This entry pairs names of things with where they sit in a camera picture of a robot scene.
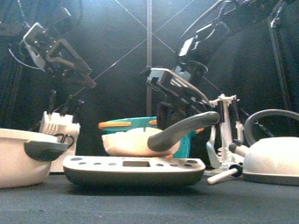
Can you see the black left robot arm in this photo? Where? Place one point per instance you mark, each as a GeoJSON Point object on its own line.
{"type": "Point", "coordinates": [14, 17]}

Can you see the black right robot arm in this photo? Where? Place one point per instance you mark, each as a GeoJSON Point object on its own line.
{"type": "Point", "coordinates": [229, 26]}

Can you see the white utensil rack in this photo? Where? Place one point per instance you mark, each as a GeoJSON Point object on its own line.
{"type": "Point", "coordinates": [223, 131]}

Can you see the white knife block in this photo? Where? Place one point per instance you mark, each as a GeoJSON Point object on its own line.
{"type": "Point", "coordinates": [61, 128]}

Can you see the grey digital kitchen scale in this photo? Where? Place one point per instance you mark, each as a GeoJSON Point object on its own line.
{"type": "Point", "coordinates": [133, 170]}

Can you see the black toy scissors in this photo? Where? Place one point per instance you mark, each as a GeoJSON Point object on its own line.
{"type": "Point", "coordinates": [64, 137]}

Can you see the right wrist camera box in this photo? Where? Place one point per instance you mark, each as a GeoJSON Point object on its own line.
{"type": "Point", "coordinates": [175, 84]}

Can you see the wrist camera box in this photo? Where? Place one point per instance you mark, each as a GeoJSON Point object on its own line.
{"type": "Point", "coordinates": [175, 84]}
{"type": "Point", "coordinates": [33, 43]}

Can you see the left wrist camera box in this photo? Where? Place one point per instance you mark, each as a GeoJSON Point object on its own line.
{"type": "Point", "coordinates": [33, 43]}

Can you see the grey vertical frame pole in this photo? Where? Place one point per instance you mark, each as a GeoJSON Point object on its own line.
{"type": "Point", "coordinates": [148, 58]}

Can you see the dark metal frame post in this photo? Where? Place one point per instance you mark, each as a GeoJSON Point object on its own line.
{"type": "Point", "coordinates": [279, 64]}

